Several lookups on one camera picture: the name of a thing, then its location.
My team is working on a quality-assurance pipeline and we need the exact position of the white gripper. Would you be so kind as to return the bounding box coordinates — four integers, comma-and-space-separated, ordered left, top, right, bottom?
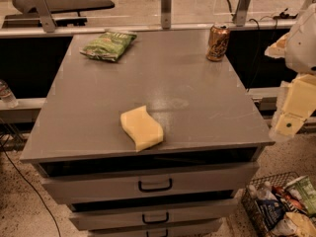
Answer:
265, 33, 316, 141

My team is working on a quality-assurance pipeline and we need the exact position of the orange soda can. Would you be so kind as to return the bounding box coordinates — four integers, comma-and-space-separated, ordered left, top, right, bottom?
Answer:
206, 24, 230, 61

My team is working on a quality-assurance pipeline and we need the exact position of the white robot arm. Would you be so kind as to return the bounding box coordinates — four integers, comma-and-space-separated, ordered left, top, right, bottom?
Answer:
265, 3, 316, 142

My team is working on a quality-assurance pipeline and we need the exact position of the green snack bag in basket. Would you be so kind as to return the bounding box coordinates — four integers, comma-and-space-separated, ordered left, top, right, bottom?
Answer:
285, 176, 316, 216

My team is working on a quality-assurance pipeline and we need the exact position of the blue snack bag in basket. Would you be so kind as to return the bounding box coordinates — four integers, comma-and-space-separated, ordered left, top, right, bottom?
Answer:
256, 199, 285, 230

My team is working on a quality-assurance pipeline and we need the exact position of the yellow bag in basket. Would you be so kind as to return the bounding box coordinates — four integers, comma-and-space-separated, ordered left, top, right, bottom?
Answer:
271, 212, 316, 237

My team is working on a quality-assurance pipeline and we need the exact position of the green jalapeno chip bag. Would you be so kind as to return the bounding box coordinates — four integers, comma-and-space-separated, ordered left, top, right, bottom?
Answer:
80, 32, 137, 62

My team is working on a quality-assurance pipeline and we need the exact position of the plastic bottle in basket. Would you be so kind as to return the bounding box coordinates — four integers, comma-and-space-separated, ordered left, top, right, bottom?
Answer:
257, 181, 277, 200

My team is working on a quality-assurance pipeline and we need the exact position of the grey drawer cabinet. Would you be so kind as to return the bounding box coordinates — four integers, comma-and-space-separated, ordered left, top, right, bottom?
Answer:
21, 30, 270, 237

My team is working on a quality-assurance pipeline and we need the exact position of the yellow sponge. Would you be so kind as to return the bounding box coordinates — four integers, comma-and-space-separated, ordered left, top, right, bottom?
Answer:
120, 106, 164, 152

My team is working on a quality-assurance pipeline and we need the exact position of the bottom grey drawer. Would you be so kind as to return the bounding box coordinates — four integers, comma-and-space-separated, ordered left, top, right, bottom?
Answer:
88, 218, 222, 237

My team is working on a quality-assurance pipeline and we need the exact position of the grey drawer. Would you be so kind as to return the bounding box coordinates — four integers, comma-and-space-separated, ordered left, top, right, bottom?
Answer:
42, 162, 259, 204
88, 218, 222, 237
70, 198, 238, 232

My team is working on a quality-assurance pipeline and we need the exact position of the middle grey drawer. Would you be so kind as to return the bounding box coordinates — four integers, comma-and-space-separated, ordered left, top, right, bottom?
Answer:
70, 198, 238, 232

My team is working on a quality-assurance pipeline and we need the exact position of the top grey drawer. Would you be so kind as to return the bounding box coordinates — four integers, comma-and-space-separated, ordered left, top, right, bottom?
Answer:
42, 162, 259, 204

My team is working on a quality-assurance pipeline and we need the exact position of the clear plastic water bottle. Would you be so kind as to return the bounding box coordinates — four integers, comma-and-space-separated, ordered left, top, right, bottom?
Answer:
0, 79, 18, 108

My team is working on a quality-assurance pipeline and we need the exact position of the right metal bracket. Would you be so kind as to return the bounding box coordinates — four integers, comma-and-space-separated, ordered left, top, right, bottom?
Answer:
233, 0, 251, 27

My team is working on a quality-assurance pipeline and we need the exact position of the metal bracket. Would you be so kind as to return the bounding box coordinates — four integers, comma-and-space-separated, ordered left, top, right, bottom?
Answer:
161, 0, 172, 29
33, 0, 56, 33
233, 0, 251, 27

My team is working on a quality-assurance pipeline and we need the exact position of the wire basket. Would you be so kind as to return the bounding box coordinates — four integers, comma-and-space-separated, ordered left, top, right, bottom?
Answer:
241, 172, 298, 237

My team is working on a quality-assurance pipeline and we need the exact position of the middle metal bracket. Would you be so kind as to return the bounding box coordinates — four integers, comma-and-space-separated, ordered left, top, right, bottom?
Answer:
161, 0, 172, 29

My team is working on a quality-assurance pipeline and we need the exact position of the left metal bracket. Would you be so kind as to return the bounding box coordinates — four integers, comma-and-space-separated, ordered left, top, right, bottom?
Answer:
33, 0, 56, 33

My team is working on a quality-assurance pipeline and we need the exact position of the black floor cable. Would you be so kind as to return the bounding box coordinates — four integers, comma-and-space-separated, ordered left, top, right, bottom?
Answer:
0, 133, 62, 237

